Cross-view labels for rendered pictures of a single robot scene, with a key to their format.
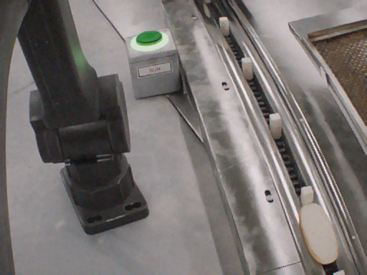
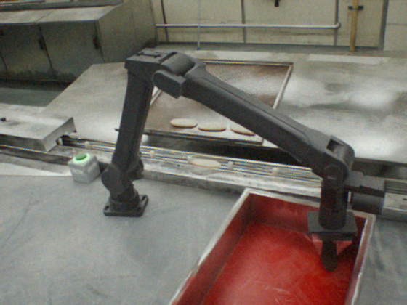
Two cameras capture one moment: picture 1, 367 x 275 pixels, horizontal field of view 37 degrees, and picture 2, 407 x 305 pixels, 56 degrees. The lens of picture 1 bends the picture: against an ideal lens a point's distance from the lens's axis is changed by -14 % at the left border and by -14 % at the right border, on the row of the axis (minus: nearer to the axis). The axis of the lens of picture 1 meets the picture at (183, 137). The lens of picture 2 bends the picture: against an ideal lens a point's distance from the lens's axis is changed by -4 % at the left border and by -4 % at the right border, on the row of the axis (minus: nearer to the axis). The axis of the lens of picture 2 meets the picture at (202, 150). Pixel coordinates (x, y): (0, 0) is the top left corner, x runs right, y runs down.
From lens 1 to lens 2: 80 cm
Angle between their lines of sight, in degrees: 47
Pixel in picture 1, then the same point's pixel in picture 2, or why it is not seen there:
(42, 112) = (126, 164)
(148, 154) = not seen: hidden behind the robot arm
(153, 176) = not seen: hidden behind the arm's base
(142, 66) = (88, 168)
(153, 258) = (168, 204)
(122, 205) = (140, 200)
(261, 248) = (198, 173)
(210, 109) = not seen: hidden behind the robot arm
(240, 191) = (171, 170)
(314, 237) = (207, 163)
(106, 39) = (35, 180)
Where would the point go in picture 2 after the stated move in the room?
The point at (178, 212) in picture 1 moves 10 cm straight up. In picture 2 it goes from (155, 192) to (149, 165)
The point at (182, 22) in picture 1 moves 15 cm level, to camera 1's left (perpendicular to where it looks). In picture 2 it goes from (71, 152) to (41, 176)
